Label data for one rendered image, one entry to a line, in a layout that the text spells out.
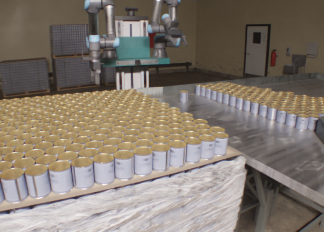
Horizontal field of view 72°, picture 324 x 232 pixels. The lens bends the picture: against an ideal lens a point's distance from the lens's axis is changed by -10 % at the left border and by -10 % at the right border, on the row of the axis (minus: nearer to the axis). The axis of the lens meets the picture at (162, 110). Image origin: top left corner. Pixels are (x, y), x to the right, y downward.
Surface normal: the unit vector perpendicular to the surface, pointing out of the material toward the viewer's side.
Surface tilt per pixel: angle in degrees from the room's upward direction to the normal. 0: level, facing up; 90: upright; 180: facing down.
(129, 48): 90
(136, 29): 90
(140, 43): 90
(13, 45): 90
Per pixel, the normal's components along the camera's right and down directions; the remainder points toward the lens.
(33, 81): 0.45, 0.24
